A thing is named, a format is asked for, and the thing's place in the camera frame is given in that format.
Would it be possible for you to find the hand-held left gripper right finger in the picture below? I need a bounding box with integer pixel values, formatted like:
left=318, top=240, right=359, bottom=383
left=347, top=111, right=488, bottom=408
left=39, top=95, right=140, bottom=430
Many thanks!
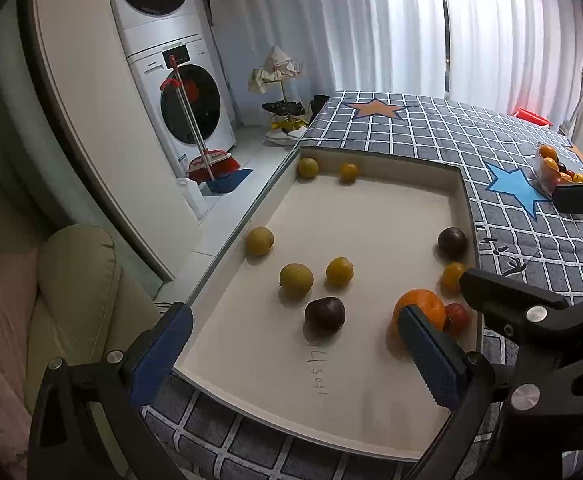
left=397, top=305, right=510, bottom=480

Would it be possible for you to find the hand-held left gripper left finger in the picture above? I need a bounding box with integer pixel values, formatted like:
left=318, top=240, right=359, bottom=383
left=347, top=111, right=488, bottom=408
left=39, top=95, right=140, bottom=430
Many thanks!
left=27, top=301, right=194, bottom=480

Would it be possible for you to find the large orange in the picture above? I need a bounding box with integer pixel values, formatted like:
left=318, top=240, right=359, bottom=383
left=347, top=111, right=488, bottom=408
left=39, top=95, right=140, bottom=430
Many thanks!
left=392, top=288, right=447, bottom=348

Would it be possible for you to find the shallow white tray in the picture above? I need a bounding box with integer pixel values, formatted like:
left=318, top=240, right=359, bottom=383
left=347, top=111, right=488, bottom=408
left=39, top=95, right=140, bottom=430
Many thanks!
left=171, top=146, right=483, bottom=462

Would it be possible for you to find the clear glass bowl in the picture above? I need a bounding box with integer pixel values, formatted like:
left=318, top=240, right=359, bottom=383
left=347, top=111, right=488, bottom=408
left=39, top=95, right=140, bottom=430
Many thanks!
left=535, top=143, right=583, bottom=197

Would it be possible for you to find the red tomato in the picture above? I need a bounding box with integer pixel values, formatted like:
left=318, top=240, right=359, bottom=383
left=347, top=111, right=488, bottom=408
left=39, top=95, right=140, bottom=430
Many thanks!
left=444, top=303, right=470, bottom=337

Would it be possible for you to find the heap of small mixed produce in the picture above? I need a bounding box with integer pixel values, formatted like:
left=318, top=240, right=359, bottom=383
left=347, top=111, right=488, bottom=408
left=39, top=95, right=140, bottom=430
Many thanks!
left=538, top=145, right=583, bottom=186

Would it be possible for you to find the dark purple plum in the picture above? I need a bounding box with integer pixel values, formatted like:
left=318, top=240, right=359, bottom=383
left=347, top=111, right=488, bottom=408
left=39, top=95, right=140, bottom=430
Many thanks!
left=437, top=227, right=469, bottom=261
left=305, top=296, right=347, bottom=333

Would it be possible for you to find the red plastic basin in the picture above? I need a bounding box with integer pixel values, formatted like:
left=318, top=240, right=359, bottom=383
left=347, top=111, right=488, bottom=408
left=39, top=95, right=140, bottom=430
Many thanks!
left=514, top=106, right=553, bottom=128

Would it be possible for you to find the beige sofa cushion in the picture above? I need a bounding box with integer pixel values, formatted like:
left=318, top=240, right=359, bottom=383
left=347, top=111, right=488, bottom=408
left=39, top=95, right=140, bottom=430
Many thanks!
left=26, top=225, right=173, bottom=412

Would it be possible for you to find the white plastic bottle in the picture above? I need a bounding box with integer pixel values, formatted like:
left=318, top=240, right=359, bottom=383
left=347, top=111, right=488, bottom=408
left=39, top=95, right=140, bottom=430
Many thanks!
left=176, top=176, right=206, bottom=221

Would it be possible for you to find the white sheer curtain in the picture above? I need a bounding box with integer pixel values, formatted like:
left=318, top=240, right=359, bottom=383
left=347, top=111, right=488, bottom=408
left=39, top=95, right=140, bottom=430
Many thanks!
left=441, top=0, right=583, bottom=132
left=206, top=0, right=448, bottom=127

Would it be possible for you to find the blue dustpan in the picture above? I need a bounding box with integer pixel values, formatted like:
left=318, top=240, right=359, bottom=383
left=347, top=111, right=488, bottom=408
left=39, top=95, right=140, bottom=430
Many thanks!
left=206, top=168, right=255, bottom=195

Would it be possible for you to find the white sliding door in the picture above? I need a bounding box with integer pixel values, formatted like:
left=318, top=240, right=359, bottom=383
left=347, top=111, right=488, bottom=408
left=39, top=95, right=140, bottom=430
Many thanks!
left=18, top=0, right=193, bottom=282

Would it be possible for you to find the white washing machine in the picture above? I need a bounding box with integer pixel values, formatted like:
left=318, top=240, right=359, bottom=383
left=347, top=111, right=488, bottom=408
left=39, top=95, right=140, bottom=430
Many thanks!
left=126, top=35, right=237, bottom=176

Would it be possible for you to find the yellow white sneaker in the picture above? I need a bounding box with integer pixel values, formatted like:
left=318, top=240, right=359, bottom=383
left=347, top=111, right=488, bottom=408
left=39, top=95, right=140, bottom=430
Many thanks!
left=265, top=114, right=310, bottom=147

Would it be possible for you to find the black boot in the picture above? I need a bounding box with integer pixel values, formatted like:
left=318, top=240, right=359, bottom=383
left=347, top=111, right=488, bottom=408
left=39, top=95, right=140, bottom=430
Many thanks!
left=309, top=94, right=331, bottom=122

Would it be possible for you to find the black shoe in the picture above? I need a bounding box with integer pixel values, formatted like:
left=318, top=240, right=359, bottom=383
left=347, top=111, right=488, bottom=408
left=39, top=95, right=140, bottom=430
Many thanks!
left=262, top=101, right=305, bottom=117

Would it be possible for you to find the white tumble dryer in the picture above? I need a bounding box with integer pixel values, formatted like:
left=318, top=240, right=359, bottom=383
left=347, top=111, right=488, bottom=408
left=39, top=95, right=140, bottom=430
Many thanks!
left=102, top=0, right=212, bottom=59

